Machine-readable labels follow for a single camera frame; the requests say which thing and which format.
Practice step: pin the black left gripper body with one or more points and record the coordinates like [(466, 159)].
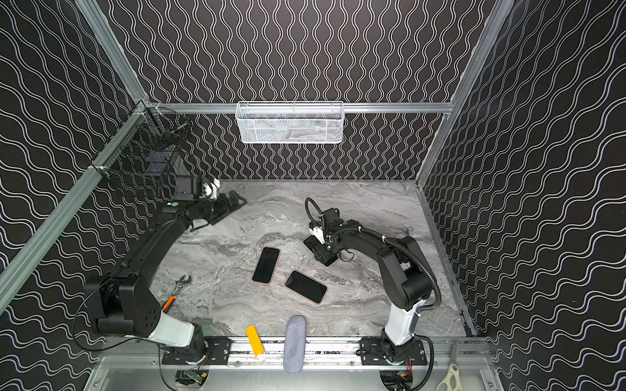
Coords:
[(223, 204)]

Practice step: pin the white wire mesh basket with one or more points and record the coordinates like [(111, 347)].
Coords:
[(291, 127)]

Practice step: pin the grey fabric pouch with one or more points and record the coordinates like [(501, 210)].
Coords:
[(295, 344)]

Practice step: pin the aluminium corner frame post right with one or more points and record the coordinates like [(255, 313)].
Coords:
[(487, 39)]

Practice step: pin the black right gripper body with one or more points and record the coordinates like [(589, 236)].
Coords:
[(320, 249)]

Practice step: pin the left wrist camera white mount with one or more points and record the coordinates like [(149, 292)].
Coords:
[(210, 188)]

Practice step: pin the aluminium left horizontal bar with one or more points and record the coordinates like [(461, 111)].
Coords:
[(26, 261)]

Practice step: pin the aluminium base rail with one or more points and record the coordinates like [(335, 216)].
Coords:
[(343, 353)]

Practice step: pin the aluminium corner frame post left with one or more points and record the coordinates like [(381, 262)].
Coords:
[(104, 34)]

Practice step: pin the black wire basket left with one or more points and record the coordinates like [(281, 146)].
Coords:
[(147, 164)]

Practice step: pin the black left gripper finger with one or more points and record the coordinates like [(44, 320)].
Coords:
[(234, 198), (223, 209)]

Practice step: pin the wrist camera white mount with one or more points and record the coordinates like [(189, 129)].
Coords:
[(210, 188), (318, 233)]

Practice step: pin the white scissors handle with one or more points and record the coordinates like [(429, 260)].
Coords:
[(452, 380)]

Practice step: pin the adjustable wrench orange handle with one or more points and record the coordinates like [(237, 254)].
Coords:
[(180, 284)]

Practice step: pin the yellow flat block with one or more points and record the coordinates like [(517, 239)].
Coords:
[(255, 341)]

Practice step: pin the aluminium corner frame post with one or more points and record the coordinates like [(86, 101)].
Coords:
[(487, 39), (104, 34)]

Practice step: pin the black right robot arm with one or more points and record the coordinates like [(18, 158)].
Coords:
[(407, 278)]

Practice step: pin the black phone upright centre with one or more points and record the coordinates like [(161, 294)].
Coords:
[(266, 265)]

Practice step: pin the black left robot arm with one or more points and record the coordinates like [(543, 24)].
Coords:
[(122, 305)]

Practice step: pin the aluminium horizontal bar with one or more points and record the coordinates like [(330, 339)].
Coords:
[(347, 108), (26, 261)]

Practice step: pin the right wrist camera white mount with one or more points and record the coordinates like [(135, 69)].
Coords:
[(318, 233)]

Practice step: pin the aluminium back horizontal bar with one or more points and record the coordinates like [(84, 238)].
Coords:
[(347, 108)]

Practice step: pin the black phone tilted centre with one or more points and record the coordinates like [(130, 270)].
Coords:
[(306, 287)]

